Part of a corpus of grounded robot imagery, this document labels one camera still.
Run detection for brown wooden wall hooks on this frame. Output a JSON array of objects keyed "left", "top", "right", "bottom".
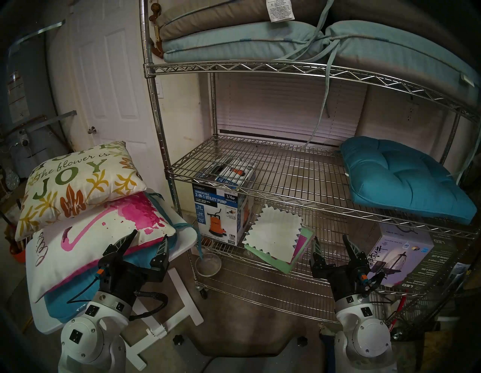
[{"left": 148, "top": 2, "right": 164, "bottom": 59}]

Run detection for utility pump box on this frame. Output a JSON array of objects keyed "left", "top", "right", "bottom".
[{"left": 192, "top": 158, "right": 257, "bottom": 247}]

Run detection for dark blue cloth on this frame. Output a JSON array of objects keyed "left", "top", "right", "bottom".
[{"left": 319, "top": 327, "right": 337, "bottom": 373}]

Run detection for metal tank strap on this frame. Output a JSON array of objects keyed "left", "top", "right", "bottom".
[
  {"left": 0, "top": 111, "right": 77, "bottom": 139},
  {"left": 8, "top": 21, "right": 66, "bottom": 49}
]

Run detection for green paper sheet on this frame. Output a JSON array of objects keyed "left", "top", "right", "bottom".
[{"left": 244, "top": 226, "right": 315, "bottom": 274}]

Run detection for white scalloped paper sheet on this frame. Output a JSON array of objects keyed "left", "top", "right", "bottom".
[{"left": 242, "top": 205, "right": 303, "bottom": 264}]

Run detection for white folding table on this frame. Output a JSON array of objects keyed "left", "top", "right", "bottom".
[{"left": 26, "top": 203, "right": 205, "bottom": 371}]

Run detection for white cushion care tag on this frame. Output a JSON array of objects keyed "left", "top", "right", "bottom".
[{"left": 266, "top": 0, "right": 295, "bottom": 22}]

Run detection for clear glass bowl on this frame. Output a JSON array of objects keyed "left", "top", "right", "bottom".
[{"left": 195, "top": 253, "right": 222, "bottom": 277}]

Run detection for floral JOY throw pillow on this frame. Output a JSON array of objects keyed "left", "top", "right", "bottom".
[{"left": 15, "top": 141, "right": 148, "bottom": 242}]

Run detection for teal tufted seat cushion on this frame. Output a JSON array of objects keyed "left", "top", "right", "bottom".
[{"left": 340, "top": 136, "right": 478, "bottom": 225}]

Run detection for light blue bench cushion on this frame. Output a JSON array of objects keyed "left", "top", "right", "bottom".
[{"left": 162, "top": 21, "right": 325, "bottom": 64}]

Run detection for white panel door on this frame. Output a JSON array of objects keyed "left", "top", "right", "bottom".
[{"left": 47, "top": 0, "right": 166, "bottom": 196}]

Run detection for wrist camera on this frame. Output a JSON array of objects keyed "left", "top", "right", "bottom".
[
  {"left": 96, "top": 260, "right": 114, "bottom": 288},
  {"left": 357, "top": 269, "right": 386, "bottom": 292}
]

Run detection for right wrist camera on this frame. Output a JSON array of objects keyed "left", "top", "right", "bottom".
[{"left": 357, "top": 269, "right": 386, "bottom": 292}]

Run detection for light blue tied cushion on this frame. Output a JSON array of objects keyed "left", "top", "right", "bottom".
[{"left": 325, "top": 20, "right": 481, "bottom": 109}]

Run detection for red handled tool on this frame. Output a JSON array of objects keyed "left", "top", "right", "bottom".
[{"left": 386, "top": 296, "right": 408, "bottom": 333}]

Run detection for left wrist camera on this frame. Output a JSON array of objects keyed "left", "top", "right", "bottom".
[{"left": 96, "top": 260, "right": 114, "bottom": 288}]

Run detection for chrome wire shelf rack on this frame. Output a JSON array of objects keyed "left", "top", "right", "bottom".
[{"left": 139, "top": 0, "right": 481, "bottom": 339}]

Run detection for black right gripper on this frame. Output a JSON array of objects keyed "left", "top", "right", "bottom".
[{"left": 310, "top": 235, "right": 371, "bottom": 302}]

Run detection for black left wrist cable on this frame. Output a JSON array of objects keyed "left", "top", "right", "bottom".
[{"left": 130, "top": 290, "right": 168, "bottom": 321}]

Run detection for grey water heater tank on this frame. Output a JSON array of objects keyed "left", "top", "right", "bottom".
[{"left": 6, "top": 38, "right": 70, "bottom": 177}]

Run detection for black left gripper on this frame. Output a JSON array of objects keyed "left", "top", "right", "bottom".
[{"left": 97, "top": 229, "right": 170, "bottom": 307}]

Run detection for teal flat seat cushion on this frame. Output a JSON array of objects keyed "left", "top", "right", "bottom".
[{"left": 44, "top": 190, "right": 196, "bottom": 324}]

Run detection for LED lamp box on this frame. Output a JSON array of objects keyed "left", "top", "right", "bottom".
[{"left": 366, "top": 224, "right": 457, "bottom": 290}]

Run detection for pink flamingo throw pillow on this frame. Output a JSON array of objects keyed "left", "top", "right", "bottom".
[{"left": 26, "top": 192, "right": 177, "bottom": 303}]

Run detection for pink paper sheet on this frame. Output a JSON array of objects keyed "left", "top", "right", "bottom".
[{"left": 292, "top": 231, "right": 309, "bottom": 262}]

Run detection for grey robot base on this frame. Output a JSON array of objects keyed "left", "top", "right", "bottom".
[{"left": 184, "top": 327, "right": 324, "bottom": 373}]

